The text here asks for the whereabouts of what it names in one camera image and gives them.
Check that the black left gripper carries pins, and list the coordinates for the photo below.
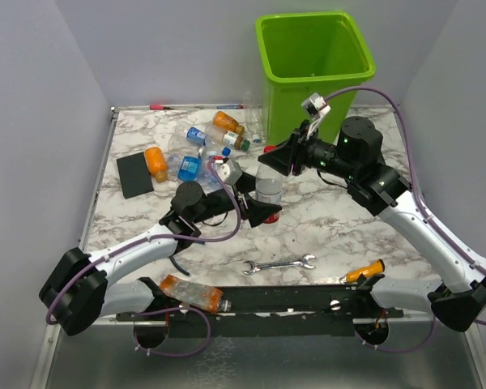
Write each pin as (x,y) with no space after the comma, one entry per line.
(257,211)

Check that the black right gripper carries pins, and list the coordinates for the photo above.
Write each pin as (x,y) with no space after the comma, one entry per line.
(292,153)

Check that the clear bottle red cap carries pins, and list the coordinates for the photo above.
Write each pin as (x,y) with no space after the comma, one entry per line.
(269,185)

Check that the small orange bottle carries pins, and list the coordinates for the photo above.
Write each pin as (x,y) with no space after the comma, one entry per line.
(156,164)

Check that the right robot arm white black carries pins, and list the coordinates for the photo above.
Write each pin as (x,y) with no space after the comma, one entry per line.
(458,296)

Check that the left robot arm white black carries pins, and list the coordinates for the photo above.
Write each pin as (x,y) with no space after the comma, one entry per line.
(76,292)

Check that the tall clear bottle by bin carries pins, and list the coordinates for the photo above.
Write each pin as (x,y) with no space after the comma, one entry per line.
(253,117)

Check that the green plastic bin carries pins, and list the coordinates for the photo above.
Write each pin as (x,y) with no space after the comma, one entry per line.
(304,53)

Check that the silver open-end wrench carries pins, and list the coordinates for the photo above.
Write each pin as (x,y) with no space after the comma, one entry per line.
(303,262)

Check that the clear bottle light-blue label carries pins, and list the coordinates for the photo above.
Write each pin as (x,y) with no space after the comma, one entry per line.
(184,168)

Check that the blue marker pen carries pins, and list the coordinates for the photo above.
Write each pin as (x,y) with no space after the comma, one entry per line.
(221,107)

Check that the orange juice bottle back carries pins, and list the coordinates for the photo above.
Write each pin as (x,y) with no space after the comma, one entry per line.
(225,121)

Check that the clear bottle blue label back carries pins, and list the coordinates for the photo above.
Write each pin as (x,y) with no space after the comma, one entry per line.
(195,135)

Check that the orange bottle at front edge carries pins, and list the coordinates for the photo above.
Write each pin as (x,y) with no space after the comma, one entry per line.
(202,296)

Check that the black flat box left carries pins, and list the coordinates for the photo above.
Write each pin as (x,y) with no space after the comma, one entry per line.
(134,176)

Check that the red marker pen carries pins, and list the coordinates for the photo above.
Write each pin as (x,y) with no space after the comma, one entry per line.
(157,107)

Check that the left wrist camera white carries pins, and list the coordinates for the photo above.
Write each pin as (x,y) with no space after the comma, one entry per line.
(224,170)

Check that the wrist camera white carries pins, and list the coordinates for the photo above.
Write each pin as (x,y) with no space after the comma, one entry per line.
(224,170)
(317,108)

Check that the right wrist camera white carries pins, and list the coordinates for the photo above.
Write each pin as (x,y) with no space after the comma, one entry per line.
(317,108)

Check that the blue handle pliers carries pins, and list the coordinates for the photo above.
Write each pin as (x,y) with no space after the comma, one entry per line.
(180,265)

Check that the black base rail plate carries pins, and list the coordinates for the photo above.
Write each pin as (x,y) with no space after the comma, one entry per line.
(305,310)

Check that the orange handle screwdriver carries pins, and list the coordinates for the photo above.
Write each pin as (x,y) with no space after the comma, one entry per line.
(375,268)

